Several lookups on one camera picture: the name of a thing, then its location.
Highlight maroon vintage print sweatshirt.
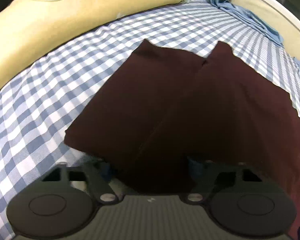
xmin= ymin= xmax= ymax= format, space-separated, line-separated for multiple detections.
xmin=64 ymin=40 xmax=300 ymax=236

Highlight blue white checkered bedsheet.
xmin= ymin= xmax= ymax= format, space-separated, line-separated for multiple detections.
xmin=0 ymin=0 xmax=300 ymax=239

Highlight yellow avocado print pillow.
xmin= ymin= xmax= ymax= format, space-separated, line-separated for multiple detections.
xmin=0 ymin=0 xmax=182 ymax=90

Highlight left blue star curtain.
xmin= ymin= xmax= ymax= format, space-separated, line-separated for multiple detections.
xmin=207 ymin=0 xmax=283 ymax=47

